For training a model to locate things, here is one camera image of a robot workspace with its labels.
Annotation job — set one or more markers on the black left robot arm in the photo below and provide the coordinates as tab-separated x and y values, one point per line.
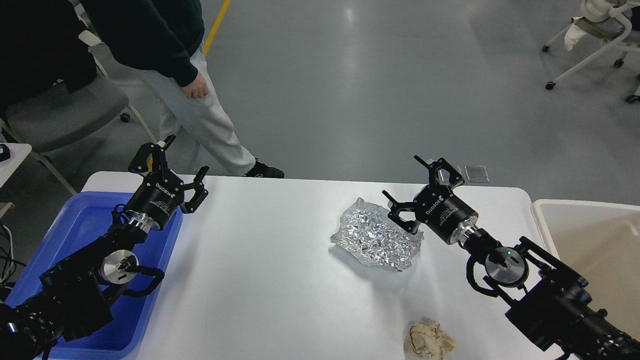
78	292

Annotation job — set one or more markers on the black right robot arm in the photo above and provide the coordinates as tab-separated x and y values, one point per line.
548	302

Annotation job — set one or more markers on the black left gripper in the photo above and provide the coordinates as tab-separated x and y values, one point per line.
158	195

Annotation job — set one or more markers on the white side table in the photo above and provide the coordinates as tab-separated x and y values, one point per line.
12	155

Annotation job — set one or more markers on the person's bare hand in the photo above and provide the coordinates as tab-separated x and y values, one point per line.
197	89

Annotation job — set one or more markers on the white chair right background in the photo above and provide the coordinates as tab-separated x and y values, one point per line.
614	22

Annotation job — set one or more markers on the right metal floor plate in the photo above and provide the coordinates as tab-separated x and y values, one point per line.
477	174

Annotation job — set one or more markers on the silver foil wrapper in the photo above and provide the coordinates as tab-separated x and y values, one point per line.
367	233

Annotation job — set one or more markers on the crumpled beige paper ball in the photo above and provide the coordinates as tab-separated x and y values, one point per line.
426	340

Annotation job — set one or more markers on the person in grey trousers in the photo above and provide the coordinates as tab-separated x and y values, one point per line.
162	41

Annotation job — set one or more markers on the black jacket on chair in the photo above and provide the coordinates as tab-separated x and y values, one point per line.
39	46

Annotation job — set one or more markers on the blue plastic bin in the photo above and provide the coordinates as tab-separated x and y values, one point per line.
82	219

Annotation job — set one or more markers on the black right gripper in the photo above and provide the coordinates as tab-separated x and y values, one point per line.
442	210

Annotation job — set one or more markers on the grey office chair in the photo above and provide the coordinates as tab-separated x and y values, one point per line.
57	118

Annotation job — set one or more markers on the beige plastic bin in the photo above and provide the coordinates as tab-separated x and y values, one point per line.
600	241

